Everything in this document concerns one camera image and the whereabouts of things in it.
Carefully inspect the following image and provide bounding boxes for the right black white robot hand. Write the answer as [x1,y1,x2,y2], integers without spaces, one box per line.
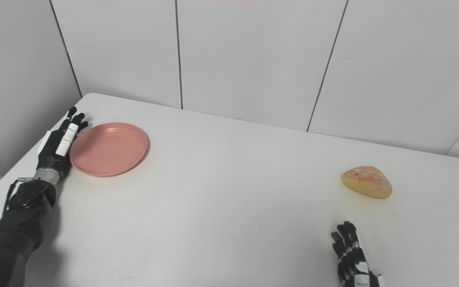
[331,221,385,287]

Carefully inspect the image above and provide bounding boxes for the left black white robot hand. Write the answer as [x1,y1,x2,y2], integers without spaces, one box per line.
[36,106,89,178]

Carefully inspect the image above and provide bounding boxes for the pink round plate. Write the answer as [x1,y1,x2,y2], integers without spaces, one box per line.
[69,122,149,178]

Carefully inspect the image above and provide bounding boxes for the golden bread roll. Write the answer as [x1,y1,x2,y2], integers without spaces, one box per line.
[341,165,393,199]

